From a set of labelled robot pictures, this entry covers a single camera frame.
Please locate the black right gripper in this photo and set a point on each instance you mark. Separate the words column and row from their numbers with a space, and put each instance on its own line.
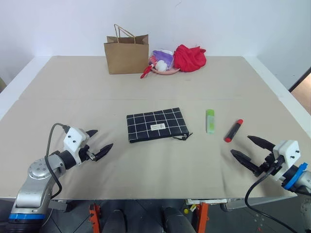
column 268, row 165

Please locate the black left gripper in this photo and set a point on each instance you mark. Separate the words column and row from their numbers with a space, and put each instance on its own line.
column 85, row 153

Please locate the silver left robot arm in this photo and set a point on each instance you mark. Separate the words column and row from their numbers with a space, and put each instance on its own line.
column 36, row 179

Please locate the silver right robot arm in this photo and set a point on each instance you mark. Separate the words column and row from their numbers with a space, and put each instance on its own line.
column 301, row 179

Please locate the black grid pencil pouch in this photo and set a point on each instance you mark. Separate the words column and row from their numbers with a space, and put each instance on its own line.
column 155, row 125

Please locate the black pen with red ends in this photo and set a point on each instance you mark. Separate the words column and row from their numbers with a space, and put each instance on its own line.
column 233, row 130

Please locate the green glue stick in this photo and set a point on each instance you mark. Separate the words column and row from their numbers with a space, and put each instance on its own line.
column 210, row 121

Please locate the beige table cloth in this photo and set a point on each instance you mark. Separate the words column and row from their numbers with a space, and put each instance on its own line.
column 145, row 165

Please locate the orange table stand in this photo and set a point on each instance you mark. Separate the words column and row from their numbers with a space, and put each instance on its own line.
column 202, row 218
column 95, row 218

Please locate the small yellow knob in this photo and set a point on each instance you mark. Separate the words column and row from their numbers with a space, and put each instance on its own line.
column 186, row 211

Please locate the brown paper bag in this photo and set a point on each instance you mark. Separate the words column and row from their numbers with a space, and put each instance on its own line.
column 126, row 57

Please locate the red white small package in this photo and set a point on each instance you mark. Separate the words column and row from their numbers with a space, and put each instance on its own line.
column 153, row 60

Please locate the white fluffy ball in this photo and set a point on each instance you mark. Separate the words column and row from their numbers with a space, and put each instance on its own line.
column 160, row 65

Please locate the pink plate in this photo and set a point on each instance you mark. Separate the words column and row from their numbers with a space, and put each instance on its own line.
column 167, row 71

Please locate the dark rounded shape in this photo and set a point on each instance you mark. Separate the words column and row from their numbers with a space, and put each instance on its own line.
column 177, row 219

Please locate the purple white pouch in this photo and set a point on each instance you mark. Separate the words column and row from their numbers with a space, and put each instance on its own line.
column 164, row 56

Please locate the red crumpled cloth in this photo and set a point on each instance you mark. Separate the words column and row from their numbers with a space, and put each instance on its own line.
column 190, row 58

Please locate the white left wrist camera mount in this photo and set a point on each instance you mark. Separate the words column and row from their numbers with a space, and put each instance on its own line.
column 73, row 140

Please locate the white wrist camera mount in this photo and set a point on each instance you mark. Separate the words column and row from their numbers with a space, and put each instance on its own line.
column 73, row 140
column 288, row 150

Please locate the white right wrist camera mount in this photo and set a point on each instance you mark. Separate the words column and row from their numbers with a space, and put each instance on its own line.
column 288, row 150

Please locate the white bracket under table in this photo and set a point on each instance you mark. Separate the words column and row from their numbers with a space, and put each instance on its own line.
column 206, row 201

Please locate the grey bracket under table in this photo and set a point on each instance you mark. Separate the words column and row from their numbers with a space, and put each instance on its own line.
column 58, row 205

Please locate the dark door frame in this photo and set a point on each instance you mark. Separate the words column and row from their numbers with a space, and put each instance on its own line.
column 300, row 78

